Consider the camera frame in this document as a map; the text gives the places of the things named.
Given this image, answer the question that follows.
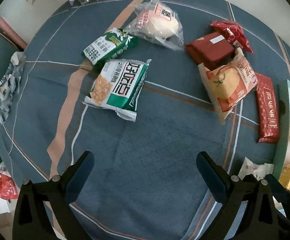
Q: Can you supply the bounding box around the blue white tissue pack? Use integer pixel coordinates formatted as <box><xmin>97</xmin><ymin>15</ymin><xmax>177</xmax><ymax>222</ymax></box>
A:
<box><xmin>0</xmin><ymin>51</ymin><xmax>26</xmax><ymax>124</ymax></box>

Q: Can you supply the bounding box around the red crinkled snack packet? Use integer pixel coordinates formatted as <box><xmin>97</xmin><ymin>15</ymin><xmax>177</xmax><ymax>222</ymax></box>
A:
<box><xmin>210</xmin><ymin>20</ymin><xmax>253</xmax><ymax>53</ymax></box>

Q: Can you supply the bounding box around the dark green snack packet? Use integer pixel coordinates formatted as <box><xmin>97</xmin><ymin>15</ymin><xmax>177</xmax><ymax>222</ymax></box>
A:
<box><xmin>83</xmin><ymin>28</ymin><xmax>138</xmax><ymax>71</ymax></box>

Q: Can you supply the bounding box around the orange bread snack packet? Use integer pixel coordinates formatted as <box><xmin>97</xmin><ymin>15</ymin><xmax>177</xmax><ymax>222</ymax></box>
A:
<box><xmin>198</xmin><ymin>48</ymin><xmax>258</xmax><ymax>125</ymax></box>

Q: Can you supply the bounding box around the clear bun package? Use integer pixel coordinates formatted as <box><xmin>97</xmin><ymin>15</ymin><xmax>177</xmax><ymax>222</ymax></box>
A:
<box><xmin>123</xmin><ymin>0</ymin><xmax>185</xmax><ymax>50</ymax></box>

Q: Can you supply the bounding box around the blue plaid tablecloth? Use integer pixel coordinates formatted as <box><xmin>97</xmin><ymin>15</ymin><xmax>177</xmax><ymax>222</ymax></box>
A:
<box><xmin>0</xmin><ymin>0</ymin><xmax>290</xmax><ymax>239</ymax></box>

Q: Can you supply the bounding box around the red plastic bag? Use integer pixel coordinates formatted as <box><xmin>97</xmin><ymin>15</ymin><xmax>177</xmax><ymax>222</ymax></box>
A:
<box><xmin>0</xmin><ymin>174</ymin><xmax>18</xmax><ymax>200</ymax></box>

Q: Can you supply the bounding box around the dark red box snack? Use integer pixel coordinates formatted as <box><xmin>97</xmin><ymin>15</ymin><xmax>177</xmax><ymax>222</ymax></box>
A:
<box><xmin>185</xmin><ymin>32</ymin><xmax>234</xmax><ymax>70</ymax></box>

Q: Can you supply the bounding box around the white mushroom biscuit packet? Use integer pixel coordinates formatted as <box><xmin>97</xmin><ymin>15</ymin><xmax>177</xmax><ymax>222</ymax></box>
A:
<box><xmin>238</xmin><ymin>157</ymin><xmax>274</xmax><ymax>180</ymax></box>

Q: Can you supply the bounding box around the green white cracker packet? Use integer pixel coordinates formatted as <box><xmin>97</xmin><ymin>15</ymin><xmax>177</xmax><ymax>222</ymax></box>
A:
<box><xmin>84</xmin><ymin>59</ymin><xmax>151</xmax><ymax>122</ymax></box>

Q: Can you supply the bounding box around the red gold flat packet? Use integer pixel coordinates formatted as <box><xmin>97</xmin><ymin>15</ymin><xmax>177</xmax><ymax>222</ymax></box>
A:
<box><xmin>256</xmin><ymin>73</ymin><xmax>280</xmax><ymax>144</ymax></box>

